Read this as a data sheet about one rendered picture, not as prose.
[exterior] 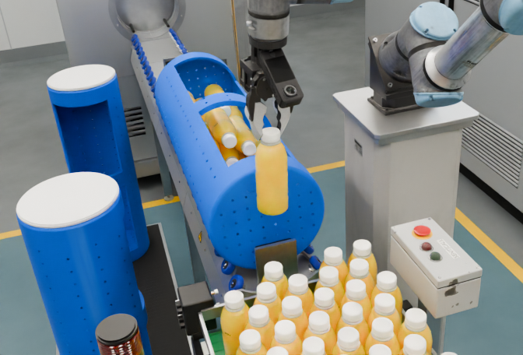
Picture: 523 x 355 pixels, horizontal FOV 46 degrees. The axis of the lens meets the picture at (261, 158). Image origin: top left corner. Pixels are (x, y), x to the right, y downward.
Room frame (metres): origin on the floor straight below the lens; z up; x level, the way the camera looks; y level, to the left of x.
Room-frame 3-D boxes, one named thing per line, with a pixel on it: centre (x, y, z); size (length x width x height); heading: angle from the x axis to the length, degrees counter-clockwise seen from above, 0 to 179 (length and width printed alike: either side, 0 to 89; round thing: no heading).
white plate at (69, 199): (1.49, 0.54, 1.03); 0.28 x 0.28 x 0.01
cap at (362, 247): (1.10, -0.20, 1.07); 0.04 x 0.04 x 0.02
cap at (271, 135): (1.11, -0.02, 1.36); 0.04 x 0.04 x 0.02
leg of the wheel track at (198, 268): (2.17, 0.32, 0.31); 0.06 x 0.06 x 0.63; 14
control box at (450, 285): (1.05, -0.35, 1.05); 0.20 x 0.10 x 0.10; 14
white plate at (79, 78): (2.46, 0.72, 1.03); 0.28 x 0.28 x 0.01
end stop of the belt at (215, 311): (1.10, -0.03, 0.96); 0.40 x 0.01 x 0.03; 104
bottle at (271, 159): (1.11, -0.02, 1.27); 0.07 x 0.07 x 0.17
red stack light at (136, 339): (0.71, 0.24, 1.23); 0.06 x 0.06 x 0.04
